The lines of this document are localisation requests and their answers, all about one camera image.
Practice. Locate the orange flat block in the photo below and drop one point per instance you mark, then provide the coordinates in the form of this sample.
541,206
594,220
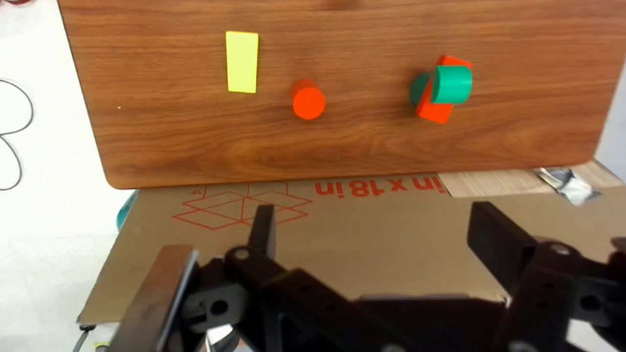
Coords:
421,93

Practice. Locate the orange cylinder block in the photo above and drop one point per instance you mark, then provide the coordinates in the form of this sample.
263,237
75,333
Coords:
308,100

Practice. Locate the green half-cylinder block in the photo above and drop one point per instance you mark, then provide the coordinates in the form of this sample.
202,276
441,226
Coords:
453,85

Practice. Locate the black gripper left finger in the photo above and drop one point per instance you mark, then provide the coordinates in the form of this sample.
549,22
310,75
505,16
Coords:
179,302

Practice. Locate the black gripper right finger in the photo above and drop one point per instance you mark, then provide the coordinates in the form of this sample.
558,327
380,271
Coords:
549,284

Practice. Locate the flat cardboard box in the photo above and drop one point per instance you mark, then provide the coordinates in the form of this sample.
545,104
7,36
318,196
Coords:
359,235

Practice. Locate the yellow wedge block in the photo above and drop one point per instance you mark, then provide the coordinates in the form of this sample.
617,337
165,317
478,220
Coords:
241,61

